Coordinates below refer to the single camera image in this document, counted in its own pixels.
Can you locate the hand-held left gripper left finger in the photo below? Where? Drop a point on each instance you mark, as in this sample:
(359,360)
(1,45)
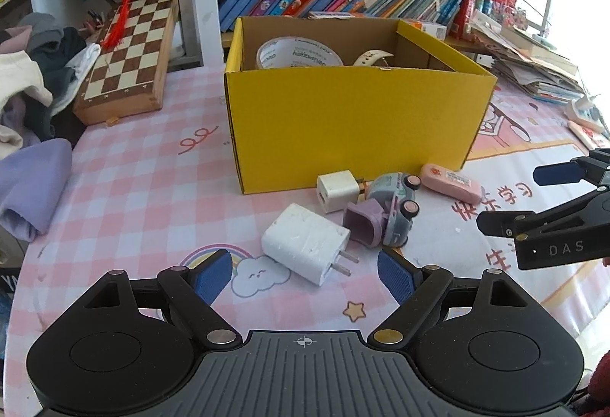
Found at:
(214,276)

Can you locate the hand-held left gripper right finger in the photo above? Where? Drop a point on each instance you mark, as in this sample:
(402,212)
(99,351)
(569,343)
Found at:
(395,276)

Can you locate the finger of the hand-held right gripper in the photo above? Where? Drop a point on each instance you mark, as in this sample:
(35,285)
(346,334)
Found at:
(505,224)
(557,174)

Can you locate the large white plug charger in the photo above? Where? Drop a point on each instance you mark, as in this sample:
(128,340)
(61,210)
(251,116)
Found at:
(305,238)

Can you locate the yellow cardboard box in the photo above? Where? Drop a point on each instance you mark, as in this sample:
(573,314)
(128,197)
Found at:
(357,121)

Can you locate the cream smartwatch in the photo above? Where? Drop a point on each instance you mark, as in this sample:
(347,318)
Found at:
(369,58)

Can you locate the clear packing tape roll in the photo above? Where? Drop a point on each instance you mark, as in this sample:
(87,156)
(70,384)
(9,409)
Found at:
(305,57)

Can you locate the pink flat booklet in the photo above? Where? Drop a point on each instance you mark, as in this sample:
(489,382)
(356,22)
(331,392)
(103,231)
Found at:
(588,135)

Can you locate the small purple plastic container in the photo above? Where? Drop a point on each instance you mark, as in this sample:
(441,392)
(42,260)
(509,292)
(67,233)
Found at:
(364,224)

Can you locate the white power strip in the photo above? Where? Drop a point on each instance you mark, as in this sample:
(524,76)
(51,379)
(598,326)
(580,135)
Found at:
(586,114)

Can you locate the pink eraser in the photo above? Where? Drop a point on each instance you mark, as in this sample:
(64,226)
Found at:
(450,181)

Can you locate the grey toy car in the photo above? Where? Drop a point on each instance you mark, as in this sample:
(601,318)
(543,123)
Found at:
(395,197)

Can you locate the small cream cube charger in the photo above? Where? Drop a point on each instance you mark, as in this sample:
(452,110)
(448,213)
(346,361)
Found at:
(336,190)

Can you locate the stack of papers and booklets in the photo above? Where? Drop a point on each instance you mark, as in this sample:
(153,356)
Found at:
(529,59)

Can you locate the pink checked tablecloth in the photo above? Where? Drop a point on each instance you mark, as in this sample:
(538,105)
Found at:
(143,169)

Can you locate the person's red clothing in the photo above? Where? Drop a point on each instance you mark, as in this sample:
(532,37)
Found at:
(601,388)

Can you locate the red boxed book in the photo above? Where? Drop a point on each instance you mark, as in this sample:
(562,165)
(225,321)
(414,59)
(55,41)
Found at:
(486,2)

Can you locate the orange and white small box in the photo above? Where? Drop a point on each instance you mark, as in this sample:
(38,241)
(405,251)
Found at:
(429,29)

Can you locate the lavender garment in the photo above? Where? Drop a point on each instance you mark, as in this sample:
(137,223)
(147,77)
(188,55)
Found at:
(33,183)

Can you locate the black case white lettering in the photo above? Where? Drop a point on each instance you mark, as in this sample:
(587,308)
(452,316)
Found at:
(8,281)

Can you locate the wooden chessboard box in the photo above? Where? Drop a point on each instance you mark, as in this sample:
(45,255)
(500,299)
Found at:
(128,59)

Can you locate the white cloth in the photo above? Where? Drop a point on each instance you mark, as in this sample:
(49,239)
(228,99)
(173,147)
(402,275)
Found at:
(78,64)

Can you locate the flat printed small box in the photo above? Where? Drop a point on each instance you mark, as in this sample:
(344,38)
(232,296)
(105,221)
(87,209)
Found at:
(331,14)

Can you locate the dark grey garment pile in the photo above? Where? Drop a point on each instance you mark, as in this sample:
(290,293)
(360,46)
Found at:
(47,42)

